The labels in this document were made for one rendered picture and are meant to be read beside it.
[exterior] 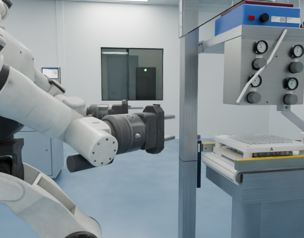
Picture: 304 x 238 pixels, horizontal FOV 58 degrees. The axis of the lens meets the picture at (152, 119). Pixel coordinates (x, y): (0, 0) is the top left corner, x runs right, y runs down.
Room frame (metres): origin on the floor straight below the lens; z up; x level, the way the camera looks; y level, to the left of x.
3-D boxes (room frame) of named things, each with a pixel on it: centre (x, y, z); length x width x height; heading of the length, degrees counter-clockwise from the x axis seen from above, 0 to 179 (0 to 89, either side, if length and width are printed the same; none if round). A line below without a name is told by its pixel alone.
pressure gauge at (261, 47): (0.81, -0.31, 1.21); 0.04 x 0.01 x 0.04; 102
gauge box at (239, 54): (0.88, -0.35, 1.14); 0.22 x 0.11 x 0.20; 102
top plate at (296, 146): (1.01, -0.40, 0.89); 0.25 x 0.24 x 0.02; 12
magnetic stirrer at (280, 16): (0.97, -0.35, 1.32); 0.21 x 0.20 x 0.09; 12
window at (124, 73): (6.09, 0.43, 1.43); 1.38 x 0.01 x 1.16; 98
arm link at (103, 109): (1.10, 0.16, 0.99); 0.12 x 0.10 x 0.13; 94
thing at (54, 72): (3.53, 1.29, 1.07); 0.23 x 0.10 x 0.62; 98
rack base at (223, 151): (1.01, -0.40, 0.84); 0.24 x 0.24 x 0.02; 12
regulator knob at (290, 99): (0.83, -0.42, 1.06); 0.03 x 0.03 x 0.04; 12
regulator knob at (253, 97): (0.80, -0.30, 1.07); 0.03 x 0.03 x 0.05; 12
